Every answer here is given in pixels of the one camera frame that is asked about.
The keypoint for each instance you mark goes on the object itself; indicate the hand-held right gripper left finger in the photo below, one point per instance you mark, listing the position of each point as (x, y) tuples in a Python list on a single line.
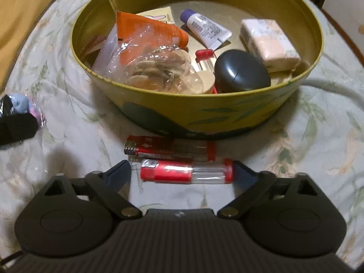
[(121, 173)]

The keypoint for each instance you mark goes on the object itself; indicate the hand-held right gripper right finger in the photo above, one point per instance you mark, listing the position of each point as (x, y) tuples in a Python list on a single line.
[(244, 173)]

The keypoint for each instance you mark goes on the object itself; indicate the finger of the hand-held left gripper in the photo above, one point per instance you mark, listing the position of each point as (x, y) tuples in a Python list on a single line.
[(17, 130)]

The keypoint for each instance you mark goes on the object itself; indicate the small candy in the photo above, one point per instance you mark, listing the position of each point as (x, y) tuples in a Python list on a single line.
[(20, 102)]

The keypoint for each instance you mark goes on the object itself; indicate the red lighter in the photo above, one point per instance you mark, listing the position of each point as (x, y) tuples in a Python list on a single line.
[(170, 173), (203, 54), (159, 146)]

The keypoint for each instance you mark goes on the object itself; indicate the round yellow tin container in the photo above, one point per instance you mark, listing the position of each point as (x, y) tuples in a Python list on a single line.
[(199, 113)]

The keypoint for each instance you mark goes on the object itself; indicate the black round case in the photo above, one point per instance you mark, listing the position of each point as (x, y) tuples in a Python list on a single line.
[(239, 71)]

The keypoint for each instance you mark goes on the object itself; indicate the cream flower hair clip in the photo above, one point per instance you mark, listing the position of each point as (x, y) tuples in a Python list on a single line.
[(206, 78)]

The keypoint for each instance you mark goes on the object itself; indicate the clear plastic snack bag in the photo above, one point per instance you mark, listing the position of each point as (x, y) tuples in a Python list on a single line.
[(153, 68)]

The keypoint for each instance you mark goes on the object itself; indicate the pink tissue pack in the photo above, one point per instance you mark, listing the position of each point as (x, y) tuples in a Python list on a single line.
[(270, 42)]

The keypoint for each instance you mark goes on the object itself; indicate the orange tube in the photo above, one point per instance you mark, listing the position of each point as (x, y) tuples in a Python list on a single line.
[(148, 28)]

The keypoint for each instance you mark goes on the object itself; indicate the white tube purple cap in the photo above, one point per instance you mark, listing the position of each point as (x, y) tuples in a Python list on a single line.
[(204, 27)]

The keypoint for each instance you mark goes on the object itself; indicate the yellow rabbit print tissue pack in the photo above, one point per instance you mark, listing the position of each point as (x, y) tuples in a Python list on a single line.
[(159, 15)]

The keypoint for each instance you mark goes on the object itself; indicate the yellow blanket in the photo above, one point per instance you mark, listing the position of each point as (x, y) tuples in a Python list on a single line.
[(22, 5)]

